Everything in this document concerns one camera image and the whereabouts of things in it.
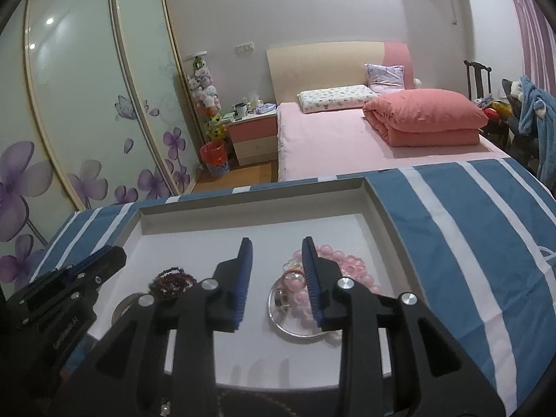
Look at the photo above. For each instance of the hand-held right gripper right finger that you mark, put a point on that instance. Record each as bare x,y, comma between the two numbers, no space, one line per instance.
310,278

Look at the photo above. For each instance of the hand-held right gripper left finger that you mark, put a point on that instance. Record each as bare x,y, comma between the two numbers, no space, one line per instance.
245,278

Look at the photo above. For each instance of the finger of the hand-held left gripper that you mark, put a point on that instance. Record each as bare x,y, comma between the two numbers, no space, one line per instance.
102,263

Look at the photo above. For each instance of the silver round bangle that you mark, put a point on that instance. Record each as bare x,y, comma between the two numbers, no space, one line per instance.
284,329

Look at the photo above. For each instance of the grey cardboard tray box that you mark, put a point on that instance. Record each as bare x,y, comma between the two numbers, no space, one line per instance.
195,239

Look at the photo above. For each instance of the bin with red bag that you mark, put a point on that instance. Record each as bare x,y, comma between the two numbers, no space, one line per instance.
215,156

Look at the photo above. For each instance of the bed with pink sheet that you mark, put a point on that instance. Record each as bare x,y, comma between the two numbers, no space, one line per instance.
325,147

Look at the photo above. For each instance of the pink beige nightstand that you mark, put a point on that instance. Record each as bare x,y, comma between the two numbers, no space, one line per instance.
256,139

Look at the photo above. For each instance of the blue white striped tablecloth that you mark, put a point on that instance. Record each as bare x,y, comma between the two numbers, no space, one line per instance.
456,247

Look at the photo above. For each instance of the flower print sliding wardrobe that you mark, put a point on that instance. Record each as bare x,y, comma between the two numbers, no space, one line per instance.
87,95

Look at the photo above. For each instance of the white patterned pillow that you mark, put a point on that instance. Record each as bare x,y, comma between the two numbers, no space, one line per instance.
334,97

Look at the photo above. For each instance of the tube of plush toys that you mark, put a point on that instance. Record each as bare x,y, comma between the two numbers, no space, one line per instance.
204,87

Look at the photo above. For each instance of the folded pink quilt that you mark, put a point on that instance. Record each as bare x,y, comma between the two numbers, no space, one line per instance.
425,117

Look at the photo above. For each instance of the beige pink headboard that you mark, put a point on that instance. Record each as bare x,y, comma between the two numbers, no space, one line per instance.
321,65

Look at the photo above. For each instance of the purple pillow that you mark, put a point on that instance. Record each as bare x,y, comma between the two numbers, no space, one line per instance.
384,76

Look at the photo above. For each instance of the red and yellow toys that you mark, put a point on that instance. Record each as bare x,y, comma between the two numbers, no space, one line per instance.
493,112

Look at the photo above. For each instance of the black office chair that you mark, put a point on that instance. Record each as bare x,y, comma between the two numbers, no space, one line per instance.
521,143

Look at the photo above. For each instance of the dark wooden chair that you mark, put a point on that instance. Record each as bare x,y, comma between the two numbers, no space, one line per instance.
475,80

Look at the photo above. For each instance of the white plush toy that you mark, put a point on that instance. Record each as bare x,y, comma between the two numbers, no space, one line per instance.
516,89

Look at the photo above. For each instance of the blue garment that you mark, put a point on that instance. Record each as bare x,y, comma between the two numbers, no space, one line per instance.
545,126

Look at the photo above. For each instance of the pink curtain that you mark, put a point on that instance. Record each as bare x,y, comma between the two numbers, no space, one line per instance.
536,21

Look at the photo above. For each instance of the white wall socket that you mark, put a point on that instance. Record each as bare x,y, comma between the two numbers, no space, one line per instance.
244,47

